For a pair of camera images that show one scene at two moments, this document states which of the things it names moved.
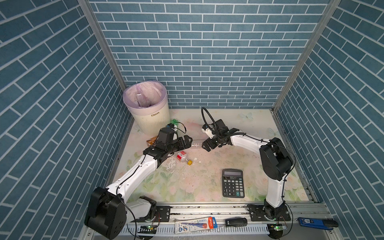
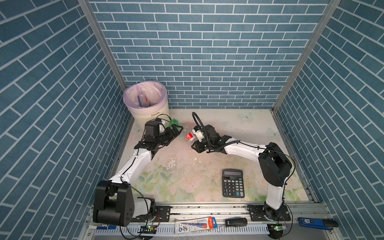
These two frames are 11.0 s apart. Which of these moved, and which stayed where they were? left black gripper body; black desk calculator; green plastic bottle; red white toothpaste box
Moved: left black gripper body
Stayed: green plastic bottle; red white toothpaste box; black desk calculator
